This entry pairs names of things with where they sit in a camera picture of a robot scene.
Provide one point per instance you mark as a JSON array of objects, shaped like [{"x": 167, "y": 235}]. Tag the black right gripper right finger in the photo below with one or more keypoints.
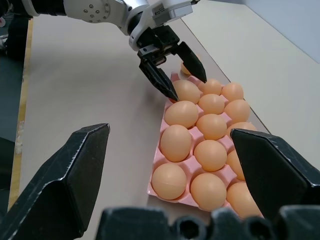
[{"x": 272, "y": 170}]

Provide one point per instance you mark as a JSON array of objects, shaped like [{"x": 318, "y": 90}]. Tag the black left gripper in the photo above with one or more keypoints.
[{"x": 157, "y": 42}]

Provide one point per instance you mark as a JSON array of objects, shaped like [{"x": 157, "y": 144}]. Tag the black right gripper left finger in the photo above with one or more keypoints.
[{"x": 57, "y": 190}]

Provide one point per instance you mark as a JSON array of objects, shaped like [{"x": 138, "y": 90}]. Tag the brown egg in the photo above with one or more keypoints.
[
  {"x": 181, "y": 113},
  {"x": 243, "y": 125},
  {"x": 233, "y": 165},
  {"x": 211, "y": 86},
  {"x": 212, "y": 103},
  {"x": 187, "y": 91},
  {"x": 232, "y": 91},
  {"x": 208, "y": 191},
  {"x": 237, "y": 110},
  {"x": 240, "y": 200},
  {"x": 169, "y": 181},
  {"x": 210, "y": 155},
  {"x": 175, "y": 143},
  {"x": 211, "y": 126},
  {"x": 185, "y": 70}
]

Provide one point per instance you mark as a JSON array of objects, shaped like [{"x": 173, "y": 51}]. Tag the pink plastic egg tray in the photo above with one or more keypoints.
[{"x": 191, "y": 168}]

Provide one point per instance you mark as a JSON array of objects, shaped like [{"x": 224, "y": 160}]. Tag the dark background object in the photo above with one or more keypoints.
[{"x": 15, "y": 37}]

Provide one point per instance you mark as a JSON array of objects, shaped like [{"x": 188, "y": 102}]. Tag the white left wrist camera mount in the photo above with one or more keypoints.
[{"x": 163, "y": 12}]

